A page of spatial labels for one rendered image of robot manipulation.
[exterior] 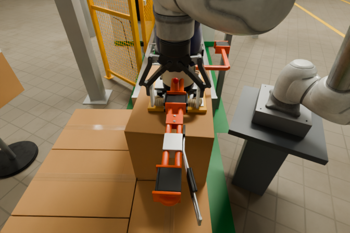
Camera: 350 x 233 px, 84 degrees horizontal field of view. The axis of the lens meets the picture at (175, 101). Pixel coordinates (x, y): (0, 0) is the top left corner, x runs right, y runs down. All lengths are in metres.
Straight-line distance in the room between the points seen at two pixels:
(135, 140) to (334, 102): 0.88
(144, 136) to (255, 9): 0.73
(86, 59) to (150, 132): 1.65
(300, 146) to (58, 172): 1.38
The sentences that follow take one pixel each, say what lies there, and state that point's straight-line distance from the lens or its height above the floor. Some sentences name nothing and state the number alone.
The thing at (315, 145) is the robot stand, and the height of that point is 0.75.
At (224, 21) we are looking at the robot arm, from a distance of 0.28.
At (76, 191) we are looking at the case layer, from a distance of 1.28.
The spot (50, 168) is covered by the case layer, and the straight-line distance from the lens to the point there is 1.44.
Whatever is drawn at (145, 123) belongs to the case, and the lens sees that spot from 0.92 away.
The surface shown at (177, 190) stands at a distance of 0.55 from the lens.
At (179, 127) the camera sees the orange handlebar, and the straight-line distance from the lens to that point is 0.69.
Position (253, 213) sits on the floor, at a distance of 1.81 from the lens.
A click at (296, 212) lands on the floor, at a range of 1.94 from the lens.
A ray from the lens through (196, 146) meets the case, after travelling 0.92.
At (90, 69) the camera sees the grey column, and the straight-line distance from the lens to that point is 2.44.
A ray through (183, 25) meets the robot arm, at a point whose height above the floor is 1.46.
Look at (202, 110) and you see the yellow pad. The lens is 0.95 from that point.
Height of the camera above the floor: 1.60
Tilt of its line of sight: 40 degrees down
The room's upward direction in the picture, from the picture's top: straight up
